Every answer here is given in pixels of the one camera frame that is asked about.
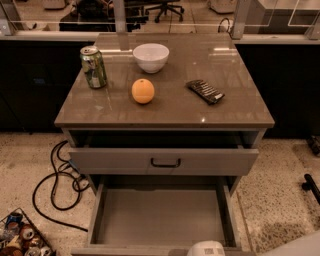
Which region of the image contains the dark chocolate bar wrapper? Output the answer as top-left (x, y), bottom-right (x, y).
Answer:
top-left (186, 79), bottom-right (224, 105)

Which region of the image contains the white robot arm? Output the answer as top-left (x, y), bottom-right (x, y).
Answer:
top-left (187, 231), bottom-right (320, 256)

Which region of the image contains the grey top drawer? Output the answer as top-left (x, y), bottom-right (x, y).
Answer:
top-left (70, 131), bottom-right (258, 176)

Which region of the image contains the grey drawer cabinet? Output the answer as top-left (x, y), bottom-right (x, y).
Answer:
top-left (54, 32), bottom-right (276, 198)

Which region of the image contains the black office chair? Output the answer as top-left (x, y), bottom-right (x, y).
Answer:
top-left (144, 0), bottom-right (185, 23)

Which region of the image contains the wire basket of cans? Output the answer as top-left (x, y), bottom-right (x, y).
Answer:
top-left (0, 208), bottom-right (57, 256)

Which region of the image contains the grey drawer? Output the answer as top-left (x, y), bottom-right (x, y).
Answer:
top-left (71, 175), bottom-right (244, 256)
top-left (70, 131), bottom-right (258, 176)

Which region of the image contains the black floor cable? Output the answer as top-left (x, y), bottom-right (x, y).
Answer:
top-left (31, 140), bottom-right (91, 233)

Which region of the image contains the white ceramic bowl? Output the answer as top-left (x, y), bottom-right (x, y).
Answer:
top-left (133, 43), bottom-right (170, 74)

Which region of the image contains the orange fruit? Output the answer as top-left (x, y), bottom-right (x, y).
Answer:
top-left (131, 79), bottom-right (155, 104)

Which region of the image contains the green soda can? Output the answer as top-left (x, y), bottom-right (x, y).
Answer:
top-left (80, 45), bottom-right (107, 89)

